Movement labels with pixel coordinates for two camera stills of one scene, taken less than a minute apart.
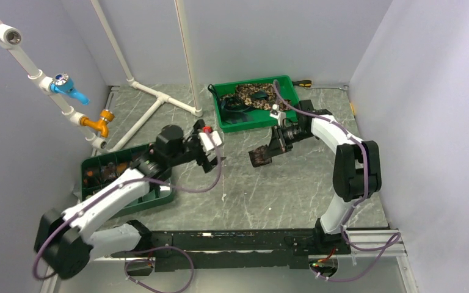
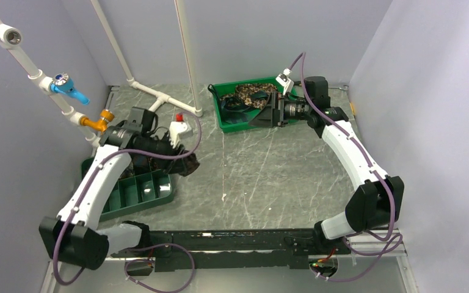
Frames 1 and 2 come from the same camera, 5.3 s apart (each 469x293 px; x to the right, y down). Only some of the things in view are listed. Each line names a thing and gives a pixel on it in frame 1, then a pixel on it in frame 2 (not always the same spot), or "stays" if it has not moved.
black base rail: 203,250 stays
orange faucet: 101,125 stays
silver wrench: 344,87 stays
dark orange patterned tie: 258,156 → 185,165
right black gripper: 279,144 → 274,113
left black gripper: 195,136 → 165,163
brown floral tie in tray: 258,95 stays
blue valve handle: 62,83 stays
